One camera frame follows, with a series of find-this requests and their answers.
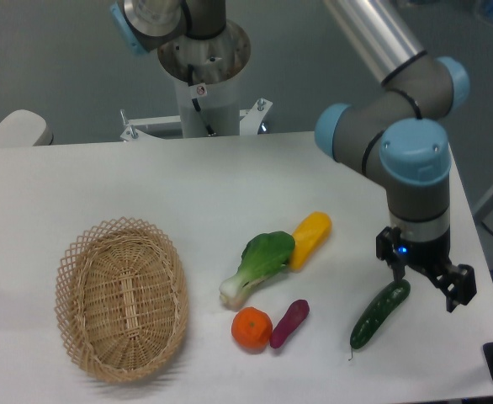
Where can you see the yellow bell pepper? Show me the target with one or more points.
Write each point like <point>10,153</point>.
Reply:
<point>309,235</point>

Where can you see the woven wicker basket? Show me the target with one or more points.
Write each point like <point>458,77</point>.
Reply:
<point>121,300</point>

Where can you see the orange tangerine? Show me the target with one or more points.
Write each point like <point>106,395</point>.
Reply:
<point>251,329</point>

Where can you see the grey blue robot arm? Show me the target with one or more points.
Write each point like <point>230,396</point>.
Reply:
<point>396,141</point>

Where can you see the green bok choy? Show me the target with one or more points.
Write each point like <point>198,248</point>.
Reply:
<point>264,256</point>

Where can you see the green cucumber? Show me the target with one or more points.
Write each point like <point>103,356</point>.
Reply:
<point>376,313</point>

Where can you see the purple sweet potato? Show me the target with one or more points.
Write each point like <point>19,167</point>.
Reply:
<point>296,314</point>

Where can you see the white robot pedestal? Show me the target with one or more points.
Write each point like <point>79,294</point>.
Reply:
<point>206,76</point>

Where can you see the white chair seat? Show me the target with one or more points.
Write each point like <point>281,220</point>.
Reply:
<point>23,128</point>

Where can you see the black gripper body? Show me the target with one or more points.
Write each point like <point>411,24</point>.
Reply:
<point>392,246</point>

